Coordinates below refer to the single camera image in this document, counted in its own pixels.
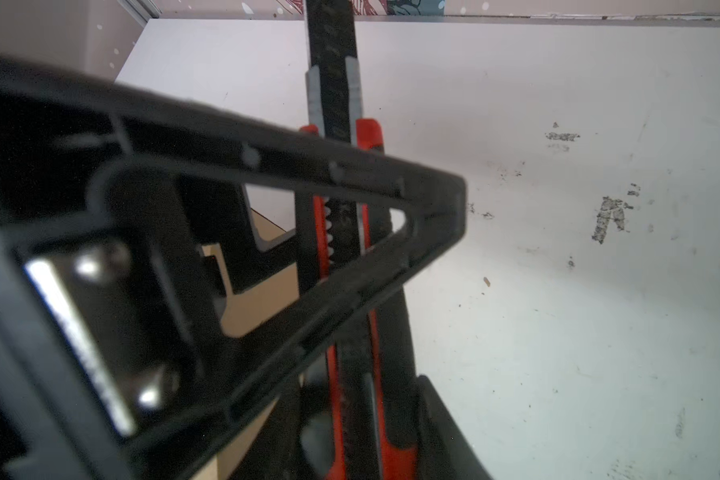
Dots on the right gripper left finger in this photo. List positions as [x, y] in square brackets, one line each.
[271, 455]

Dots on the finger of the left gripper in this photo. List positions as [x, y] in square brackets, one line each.
[170, 272]
[219, 213]

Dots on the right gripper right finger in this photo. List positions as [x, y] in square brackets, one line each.
[443, 451]

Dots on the red black utility knife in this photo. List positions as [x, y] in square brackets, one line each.
[359, 396]

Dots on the brown cardboard express box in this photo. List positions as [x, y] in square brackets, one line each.
[244, 312]

